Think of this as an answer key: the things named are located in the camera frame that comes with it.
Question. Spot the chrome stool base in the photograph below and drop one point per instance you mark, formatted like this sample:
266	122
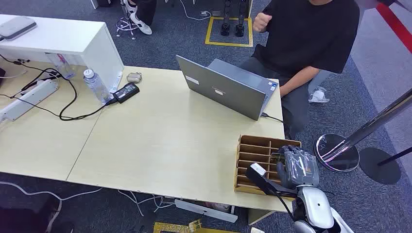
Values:
125	25

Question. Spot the yellow board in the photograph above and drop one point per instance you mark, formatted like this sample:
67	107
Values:
180	227

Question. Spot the clear bottle white cap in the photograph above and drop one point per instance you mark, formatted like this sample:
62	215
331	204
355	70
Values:
96	86

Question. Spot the black robot leg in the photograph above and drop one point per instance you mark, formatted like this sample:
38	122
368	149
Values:
240	19
226	19

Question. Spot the black power adapter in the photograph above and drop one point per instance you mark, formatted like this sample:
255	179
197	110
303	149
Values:
126	92

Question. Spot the white floor plug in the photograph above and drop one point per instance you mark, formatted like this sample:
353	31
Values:
204	13

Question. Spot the red barrier belt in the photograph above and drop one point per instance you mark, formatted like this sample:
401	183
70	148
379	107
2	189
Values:
396	27

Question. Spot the clear bottle red label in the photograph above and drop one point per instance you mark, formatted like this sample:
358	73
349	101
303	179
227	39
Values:
61	66

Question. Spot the grey earbuds case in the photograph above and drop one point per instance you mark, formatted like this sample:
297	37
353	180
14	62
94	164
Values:
134	77

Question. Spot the chrome stanchion post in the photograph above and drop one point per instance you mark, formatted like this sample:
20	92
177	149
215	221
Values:
338	152

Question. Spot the yellow floor tape square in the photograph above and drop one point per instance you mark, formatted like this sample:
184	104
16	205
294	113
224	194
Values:
229	44

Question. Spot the wooden card organizer box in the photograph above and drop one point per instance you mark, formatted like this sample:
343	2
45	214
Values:
257	154

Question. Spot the person's left forearm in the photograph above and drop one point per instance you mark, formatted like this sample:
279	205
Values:
297	80

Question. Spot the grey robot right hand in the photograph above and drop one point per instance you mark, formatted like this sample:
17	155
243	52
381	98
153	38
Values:
299	168

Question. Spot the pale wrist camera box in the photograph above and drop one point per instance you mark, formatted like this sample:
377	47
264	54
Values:
258	169

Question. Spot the person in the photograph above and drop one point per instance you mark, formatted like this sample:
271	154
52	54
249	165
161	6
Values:
305	35

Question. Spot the white cabinet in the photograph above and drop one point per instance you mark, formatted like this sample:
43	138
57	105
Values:
64	40

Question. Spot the black stanchion post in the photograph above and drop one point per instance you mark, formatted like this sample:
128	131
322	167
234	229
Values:
379	167

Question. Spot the white and black shoe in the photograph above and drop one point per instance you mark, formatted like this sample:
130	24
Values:
139	20

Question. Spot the grey flat device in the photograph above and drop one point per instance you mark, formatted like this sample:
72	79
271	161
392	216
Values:
16	27

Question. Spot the white power strip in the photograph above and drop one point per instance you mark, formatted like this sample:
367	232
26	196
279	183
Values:
27	100

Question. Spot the grey laptop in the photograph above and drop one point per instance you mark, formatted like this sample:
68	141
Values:
225	90

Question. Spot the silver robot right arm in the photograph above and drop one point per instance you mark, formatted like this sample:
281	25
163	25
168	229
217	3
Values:
317	209

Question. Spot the person's right hand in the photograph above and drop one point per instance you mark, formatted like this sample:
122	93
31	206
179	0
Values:
261	22

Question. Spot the white bar under table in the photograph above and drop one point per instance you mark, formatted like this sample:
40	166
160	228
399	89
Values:
206	211

